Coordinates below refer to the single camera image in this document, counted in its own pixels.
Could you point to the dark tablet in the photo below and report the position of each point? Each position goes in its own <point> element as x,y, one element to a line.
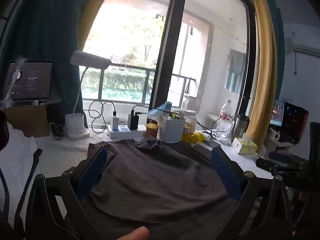
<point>32,80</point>

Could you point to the clear water bottle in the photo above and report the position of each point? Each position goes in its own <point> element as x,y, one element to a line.
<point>224,117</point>

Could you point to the hanging teal towel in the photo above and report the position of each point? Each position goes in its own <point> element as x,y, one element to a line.
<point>235,72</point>

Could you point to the grey printed t-shirt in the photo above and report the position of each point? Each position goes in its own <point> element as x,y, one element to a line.
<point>155,175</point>

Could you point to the white charger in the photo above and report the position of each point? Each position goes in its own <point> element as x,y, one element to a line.
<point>115,122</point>

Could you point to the yellow curtain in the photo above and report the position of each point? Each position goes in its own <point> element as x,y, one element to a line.
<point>265,55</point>

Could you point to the small black gadget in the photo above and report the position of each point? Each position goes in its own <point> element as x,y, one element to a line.
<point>58,131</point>

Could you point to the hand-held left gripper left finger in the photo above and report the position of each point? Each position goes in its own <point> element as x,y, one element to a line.
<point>91,172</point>

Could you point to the brown cardboard box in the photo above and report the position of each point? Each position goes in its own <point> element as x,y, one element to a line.
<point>27,120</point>

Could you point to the steel tumbler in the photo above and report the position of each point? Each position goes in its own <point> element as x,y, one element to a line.
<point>240,127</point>

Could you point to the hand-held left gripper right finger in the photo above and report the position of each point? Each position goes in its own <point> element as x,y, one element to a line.
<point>225,172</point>

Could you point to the white desk lamp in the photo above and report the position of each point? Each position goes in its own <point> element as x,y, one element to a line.
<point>75,127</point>

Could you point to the yellow tissue box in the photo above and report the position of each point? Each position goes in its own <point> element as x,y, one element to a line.
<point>246,146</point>

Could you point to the white garment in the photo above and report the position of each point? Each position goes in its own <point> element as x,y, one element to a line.
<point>15,160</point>

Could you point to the white perforated basket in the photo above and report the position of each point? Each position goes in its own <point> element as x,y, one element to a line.
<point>171,130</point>

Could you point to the yellow packet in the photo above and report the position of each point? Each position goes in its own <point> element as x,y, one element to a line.
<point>193,137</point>

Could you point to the black glossy computer case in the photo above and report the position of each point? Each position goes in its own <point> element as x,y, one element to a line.
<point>296,122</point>

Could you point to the dark sliding door frame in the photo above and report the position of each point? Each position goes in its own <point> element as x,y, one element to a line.
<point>167,42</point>

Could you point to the white mug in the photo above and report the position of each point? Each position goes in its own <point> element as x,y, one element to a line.
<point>274,135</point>

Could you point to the clear jar with yellow pieces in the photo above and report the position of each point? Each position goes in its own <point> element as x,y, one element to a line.
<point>190,125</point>

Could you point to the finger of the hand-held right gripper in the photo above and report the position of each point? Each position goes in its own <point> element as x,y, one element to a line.
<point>265,164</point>
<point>278,157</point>

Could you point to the white power strip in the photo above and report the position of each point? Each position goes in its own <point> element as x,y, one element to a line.
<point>125,132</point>

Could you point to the blue face mask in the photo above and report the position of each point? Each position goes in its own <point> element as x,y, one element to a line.
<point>160,110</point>

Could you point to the grey window frame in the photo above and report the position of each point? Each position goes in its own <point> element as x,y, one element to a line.
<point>125,85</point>

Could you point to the computer monitor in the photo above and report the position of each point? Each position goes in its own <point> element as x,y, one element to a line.
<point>277,113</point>

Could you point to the teal curtain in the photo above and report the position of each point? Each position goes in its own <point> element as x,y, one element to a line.
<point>50,30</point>

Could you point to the red round can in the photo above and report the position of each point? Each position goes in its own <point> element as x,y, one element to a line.
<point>152,130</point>

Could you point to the person's left hand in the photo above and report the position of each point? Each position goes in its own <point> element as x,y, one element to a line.
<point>135,233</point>

